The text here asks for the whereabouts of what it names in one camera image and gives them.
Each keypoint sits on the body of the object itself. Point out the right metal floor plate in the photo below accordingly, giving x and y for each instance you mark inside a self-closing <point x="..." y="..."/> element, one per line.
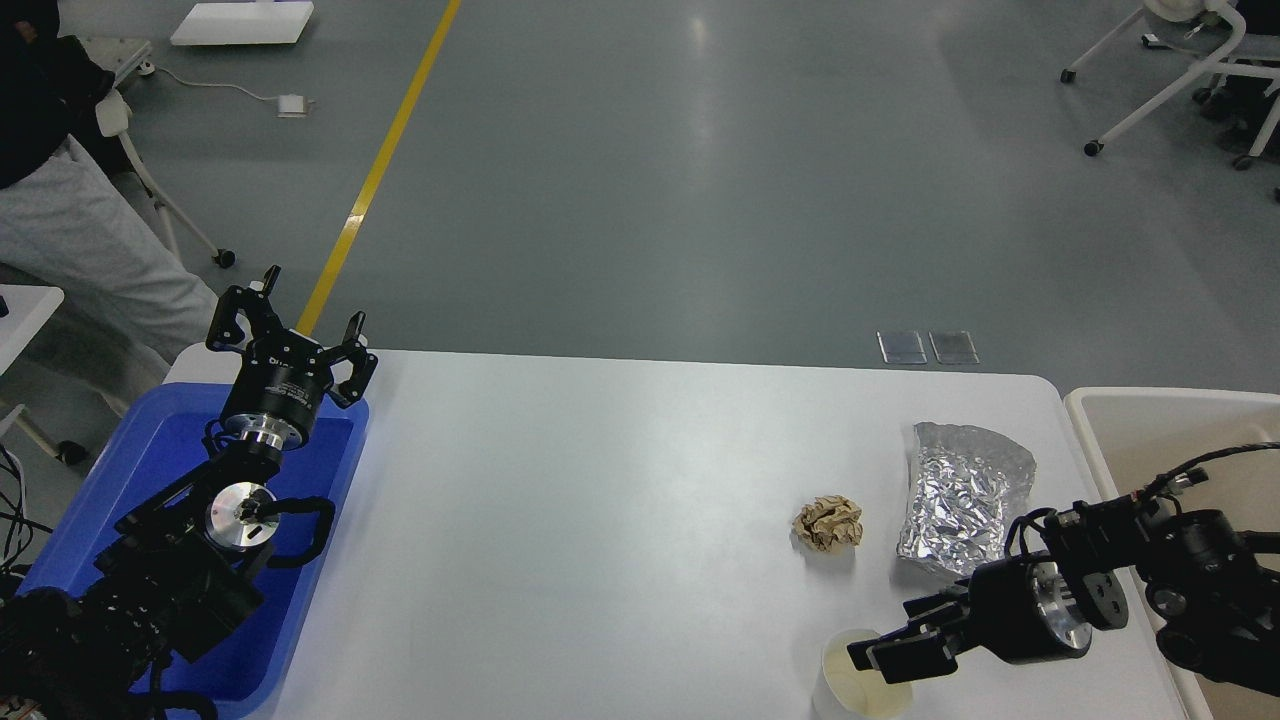
<point x="954" y="348"/>

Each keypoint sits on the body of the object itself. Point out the white flat board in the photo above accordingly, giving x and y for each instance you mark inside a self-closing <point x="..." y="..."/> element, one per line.
<point x="239" y="23"/>

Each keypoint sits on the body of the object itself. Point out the white paper cup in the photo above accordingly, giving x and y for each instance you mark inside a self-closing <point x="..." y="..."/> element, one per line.
<point x="844" y="692"/>

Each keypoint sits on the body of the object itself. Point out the crumpled silver foil bag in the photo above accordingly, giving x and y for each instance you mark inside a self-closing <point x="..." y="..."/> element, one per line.
<point x="965" y="486"/>

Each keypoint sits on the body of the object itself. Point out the white side table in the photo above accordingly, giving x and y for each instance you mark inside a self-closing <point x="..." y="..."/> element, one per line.
<point x="26" y="310"/>

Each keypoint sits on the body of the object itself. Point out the blue plastic bin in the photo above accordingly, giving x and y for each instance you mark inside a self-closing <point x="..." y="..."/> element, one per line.
<point x="160" y="439"/>

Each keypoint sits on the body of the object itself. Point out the metal floor plate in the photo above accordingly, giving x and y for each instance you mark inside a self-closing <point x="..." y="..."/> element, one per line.
<point x="954" y="348"/>
<point x="902" y="348"/>

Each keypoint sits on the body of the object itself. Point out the left metal floor plate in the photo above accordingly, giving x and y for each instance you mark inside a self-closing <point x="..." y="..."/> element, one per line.
<point x="902" y="348"/>

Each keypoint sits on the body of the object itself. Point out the white rolling chair right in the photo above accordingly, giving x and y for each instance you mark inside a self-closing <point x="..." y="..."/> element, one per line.
<point x="1212" y="35"/>

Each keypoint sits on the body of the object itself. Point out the white power adapter with cable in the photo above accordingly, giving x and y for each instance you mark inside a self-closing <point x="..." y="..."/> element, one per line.
<point x="286" y="106"/>

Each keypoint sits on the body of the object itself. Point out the crumpled brown paper ball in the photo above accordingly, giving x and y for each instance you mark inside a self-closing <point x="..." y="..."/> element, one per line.
<point x="829" y="524"/>

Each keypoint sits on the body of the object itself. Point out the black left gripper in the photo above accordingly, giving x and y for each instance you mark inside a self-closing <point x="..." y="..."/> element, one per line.
<point x="283" y="378"/>

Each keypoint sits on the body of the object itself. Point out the person in grey trousers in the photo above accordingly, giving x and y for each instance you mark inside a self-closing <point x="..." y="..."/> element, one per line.
<point x="64" y="222"/>

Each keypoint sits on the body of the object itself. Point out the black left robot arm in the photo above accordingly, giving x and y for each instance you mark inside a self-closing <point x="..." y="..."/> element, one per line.
<point x="179" y="578"/>

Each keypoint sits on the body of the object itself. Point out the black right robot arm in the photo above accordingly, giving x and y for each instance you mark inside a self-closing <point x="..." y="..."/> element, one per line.
<point x="1201" y="576"/>

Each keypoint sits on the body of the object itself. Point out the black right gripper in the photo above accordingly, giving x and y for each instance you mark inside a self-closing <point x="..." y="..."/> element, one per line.
<point x="1019" y="609"/>

